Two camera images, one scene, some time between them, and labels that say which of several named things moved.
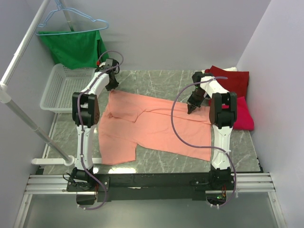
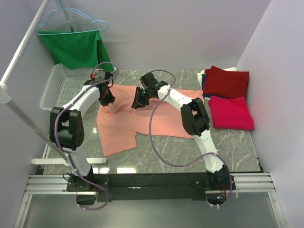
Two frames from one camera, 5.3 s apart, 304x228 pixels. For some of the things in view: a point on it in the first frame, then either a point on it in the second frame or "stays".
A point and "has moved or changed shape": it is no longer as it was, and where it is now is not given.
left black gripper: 110,87 → 110,99
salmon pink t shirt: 127,120 has moved or changed shape
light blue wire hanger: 61,7 stays
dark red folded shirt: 237,81 stays
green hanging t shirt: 75,49 stays
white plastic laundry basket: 58,95 stays
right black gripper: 192,107 → 138,103
